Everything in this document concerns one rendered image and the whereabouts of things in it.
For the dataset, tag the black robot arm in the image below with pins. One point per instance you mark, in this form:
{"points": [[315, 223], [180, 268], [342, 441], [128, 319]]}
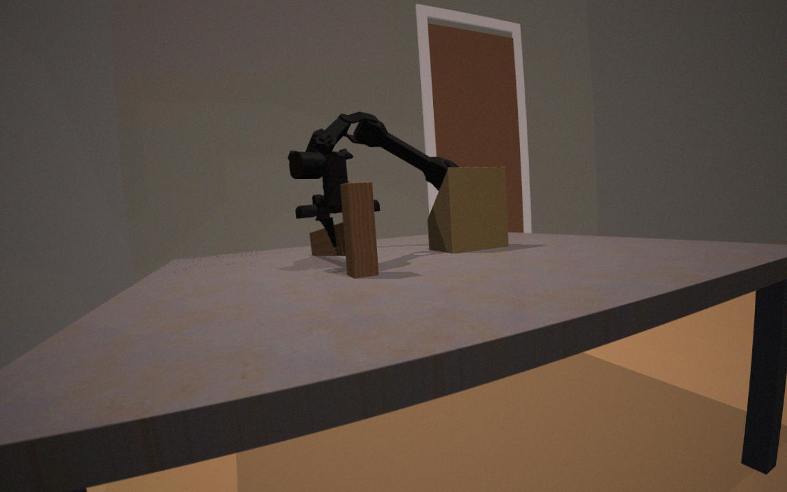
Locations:
{"points": [[320, 161]]}

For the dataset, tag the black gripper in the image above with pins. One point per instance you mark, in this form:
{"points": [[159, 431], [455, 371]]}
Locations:
{"points": [[331, 187]]}

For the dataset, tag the dark wooden post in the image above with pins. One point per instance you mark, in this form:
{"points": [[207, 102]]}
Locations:
{"points": [[359, 229]]}

